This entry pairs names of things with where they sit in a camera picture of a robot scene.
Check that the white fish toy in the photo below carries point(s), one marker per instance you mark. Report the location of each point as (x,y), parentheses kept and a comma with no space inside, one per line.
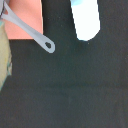
(86,18)

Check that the salmon pink mat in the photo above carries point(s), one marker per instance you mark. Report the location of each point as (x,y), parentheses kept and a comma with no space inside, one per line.
(30,11)

